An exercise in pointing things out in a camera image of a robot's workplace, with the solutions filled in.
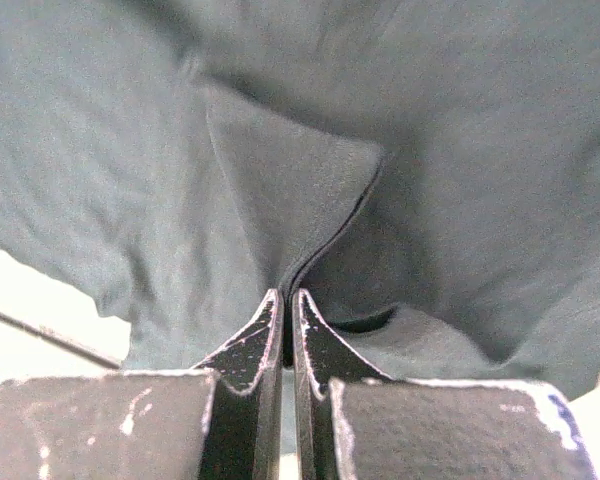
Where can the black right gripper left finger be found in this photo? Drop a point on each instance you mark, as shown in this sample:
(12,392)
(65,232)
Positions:
(217,420)

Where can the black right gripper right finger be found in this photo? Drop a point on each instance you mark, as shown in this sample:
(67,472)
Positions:
(356,422)

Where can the black t shirt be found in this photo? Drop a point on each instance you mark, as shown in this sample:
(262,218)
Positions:
(428,170)

